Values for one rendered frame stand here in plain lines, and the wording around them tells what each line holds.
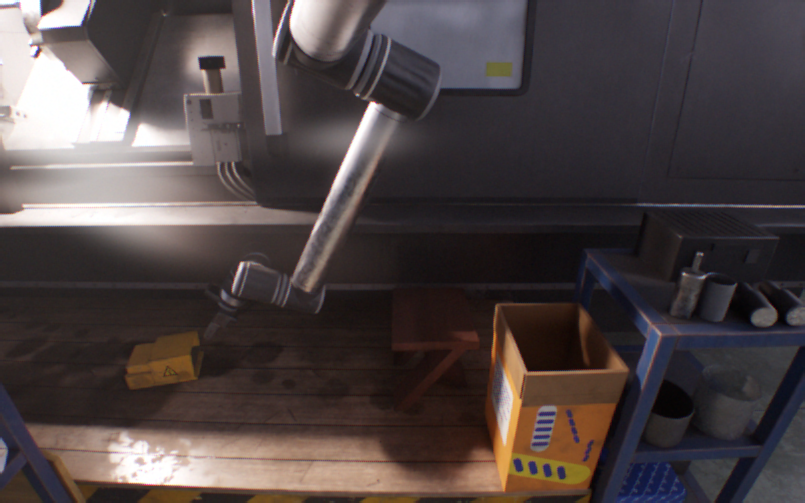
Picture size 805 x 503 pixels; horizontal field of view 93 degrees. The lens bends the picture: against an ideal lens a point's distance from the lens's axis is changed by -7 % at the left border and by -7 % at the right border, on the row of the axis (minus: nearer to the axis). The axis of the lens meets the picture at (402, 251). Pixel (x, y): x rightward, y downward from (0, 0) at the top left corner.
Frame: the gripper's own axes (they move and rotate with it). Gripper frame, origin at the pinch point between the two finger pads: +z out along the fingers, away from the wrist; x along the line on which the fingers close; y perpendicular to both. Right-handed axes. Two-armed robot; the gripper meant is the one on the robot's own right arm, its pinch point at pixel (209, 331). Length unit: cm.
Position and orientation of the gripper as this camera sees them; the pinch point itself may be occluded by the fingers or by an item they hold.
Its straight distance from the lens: 165.6
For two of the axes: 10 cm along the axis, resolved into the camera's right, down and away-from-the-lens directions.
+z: -5.9, 7.8, 1.9
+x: -2.6, -4.1, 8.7
